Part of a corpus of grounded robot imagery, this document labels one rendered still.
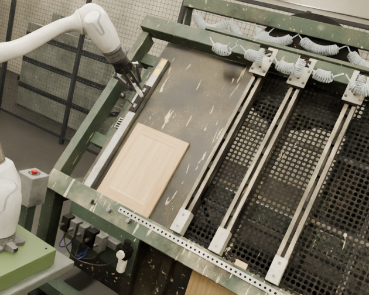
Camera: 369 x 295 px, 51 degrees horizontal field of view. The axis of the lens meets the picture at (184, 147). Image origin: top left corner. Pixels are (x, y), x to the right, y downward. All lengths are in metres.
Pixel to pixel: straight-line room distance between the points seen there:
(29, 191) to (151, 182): 0.67
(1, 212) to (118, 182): 0.79
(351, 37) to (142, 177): 1.58
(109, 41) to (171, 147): 0.88
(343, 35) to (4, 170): 2.13
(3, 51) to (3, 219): 0.67
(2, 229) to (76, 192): 0.70
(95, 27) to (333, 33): 1.68
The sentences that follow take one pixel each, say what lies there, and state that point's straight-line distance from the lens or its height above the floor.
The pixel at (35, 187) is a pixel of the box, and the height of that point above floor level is 0.88.
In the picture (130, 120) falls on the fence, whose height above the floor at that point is 1.30.
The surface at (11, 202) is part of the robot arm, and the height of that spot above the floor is 1.05.
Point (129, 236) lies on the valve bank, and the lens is 2.15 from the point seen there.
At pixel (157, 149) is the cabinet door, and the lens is 2.29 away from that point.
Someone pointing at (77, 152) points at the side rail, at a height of 1.02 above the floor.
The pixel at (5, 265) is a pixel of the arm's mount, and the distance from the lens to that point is 1.76.
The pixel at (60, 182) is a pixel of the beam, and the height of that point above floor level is 0.86.
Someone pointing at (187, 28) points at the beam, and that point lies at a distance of 2.61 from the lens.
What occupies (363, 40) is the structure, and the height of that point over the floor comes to 2.15.
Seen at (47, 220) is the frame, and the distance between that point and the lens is 2.59.
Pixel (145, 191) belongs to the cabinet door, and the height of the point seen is 0.99.
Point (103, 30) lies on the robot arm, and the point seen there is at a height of 1.80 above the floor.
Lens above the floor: 1.85
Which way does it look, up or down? 15 degrees down
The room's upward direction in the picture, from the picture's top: 16 degrees clockwise
